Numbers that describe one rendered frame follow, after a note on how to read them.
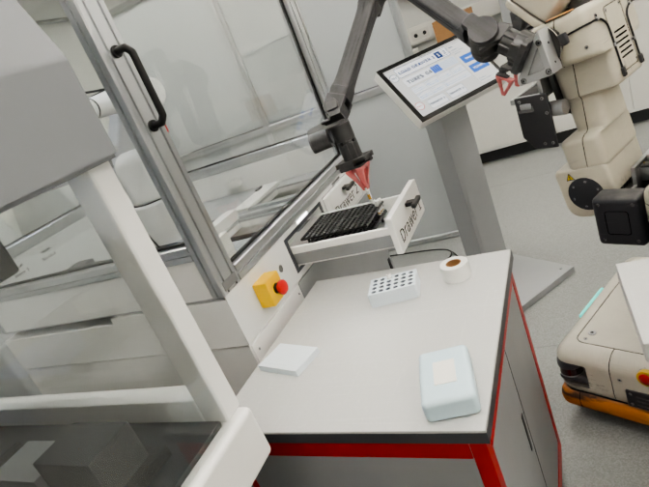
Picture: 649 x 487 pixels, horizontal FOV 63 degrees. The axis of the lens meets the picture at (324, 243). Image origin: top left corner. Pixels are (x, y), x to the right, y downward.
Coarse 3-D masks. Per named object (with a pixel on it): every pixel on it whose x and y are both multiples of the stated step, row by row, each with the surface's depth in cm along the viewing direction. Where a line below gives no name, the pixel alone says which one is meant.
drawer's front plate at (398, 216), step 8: (408, 184) 159; (408, 192) 154; (416, 192) 161; (400, 200) 148; (392, 208) 145; (400, 208) 146; (408, 208) 152; (416, 208) 158; (392, 216) 139; (400, 216) 145; (408, 216) 150; (416, 216) 157; (392, 224) 139; (400, 224) 144; (408, 224) 149; (416, 224) 156; (392, 232) 140; (408, 232) 148; (392, 240) 141; (400, 240) 141; (408, 240) 147; (400, 248) 141
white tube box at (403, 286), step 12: (384, 276) 139; (396, 276) 138; (408, 276) 134; (372, 288) 136; (384, 288) 133; (396, 288) 131; (408, 288) 130; (372, 300) 133; (384, 300) 132; (396, 300) 132
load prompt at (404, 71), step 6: (444, 48) 235; (432, 54) 232; (438, 54) 232; (444, 54) 233; (450, 54) 233; (414, 60) 229; (420, 60) 229; (426, 60) 230; (432, 60) 230; (402, 66) 226; (408, 66) 227; (414, 66) 227; (420, 66) 228; (426, 66) 228; (396, 72) 224; (402, 72) 224; (408, 72) 225
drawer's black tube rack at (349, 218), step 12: (372, 204) 163; (324, 216) 171; (336, 216) 166; (348, 216) 161; (360, 216) 158; (312, 228) 164; (324, 228) 161; (336, 228) 156; (348, 228) 153; (360, 228) 150; (372, 228) 153; (300, 240) 159; (312, 240) 164
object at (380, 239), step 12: (360, 204) 170; (384, 204) 166; (384, 216) 168; (384, 228) 143; (324, 240) 152; (336, 240) 150; (348, 240) 148; (360, 240) 147; (372, 240) 145; (384, 240) 144; (300, 252) 156; (312, 252) 154; (324, 252) 153; (336, 252) 151; (348, 252) 150; (360, 252) 148; (300, 264) 158
